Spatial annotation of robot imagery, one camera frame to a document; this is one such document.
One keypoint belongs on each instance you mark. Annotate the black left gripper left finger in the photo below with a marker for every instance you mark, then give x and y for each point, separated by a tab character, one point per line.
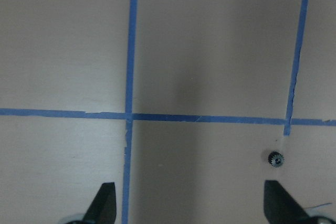
103	208

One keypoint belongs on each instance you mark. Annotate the small black gear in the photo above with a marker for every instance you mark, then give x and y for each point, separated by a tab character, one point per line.
275	159

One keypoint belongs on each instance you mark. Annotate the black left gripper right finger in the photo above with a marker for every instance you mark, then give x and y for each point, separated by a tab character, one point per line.
280	207

